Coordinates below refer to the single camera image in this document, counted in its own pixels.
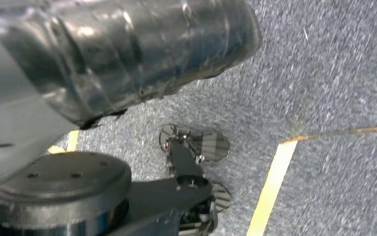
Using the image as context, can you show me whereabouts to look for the grey ribbed robot wheel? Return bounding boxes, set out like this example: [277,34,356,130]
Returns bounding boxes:
[188,130,231,164]
[210,183,232,214]
[159,124,180,153]

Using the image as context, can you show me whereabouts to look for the grey robot body shell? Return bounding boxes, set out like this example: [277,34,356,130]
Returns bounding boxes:
[0,13,80,196]

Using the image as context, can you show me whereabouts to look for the yellow floor tape square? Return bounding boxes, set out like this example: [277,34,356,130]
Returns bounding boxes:
[47,125,377,236]

